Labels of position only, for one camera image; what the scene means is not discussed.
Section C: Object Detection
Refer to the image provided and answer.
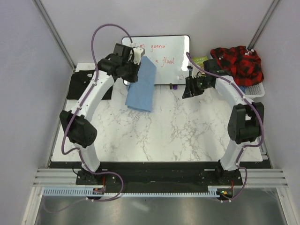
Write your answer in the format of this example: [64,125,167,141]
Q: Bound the white dry-erase board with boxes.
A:
[132,35,190,85]

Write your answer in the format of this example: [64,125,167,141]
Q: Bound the light blue long sleeve shirt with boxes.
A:
[125,56,157,112]

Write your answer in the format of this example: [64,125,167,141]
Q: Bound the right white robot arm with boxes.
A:
[182,59,264,185]

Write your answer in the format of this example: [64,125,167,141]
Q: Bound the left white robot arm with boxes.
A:
[60,44,145,184]

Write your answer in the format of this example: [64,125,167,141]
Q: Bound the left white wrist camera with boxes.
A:
[132,47,145,65]

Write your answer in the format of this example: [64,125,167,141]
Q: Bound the folded black shirt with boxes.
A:
[67,69,113,101]

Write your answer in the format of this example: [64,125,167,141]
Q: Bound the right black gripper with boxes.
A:
[182,75,211,99]

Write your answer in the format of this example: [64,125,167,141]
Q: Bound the blue checkered cloth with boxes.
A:
[239,86,246,92]

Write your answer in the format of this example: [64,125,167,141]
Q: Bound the purple cable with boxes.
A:
[61,23,134,203]
[186,52,264,203]

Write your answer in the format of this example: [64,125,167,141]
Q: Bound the white slotted cable duct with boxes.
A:
[43,187,220,198]

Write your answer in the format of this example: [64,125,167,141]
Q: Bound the purple marker cap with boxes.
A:
[169,84,178,90]

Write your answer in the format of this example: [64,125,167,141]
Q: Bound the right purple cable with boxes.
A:
[186,52,264,203]

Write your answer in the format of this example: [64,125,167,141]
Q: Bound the green paperback book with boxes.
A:
[192,56,208,69]

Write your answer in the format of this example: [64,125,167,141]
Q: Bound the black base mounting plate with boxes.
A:
[50,162,243,193]

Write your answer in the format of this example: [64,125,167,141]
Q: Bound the white plastic basket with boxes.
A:
[244,82,265,99]

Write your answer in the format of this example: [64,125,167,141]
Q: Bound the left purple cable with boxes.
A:
[61,23,134,203]

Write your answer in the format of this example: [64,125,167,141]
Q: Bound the red black plaid shirt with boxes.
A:
[210,45,264,87]

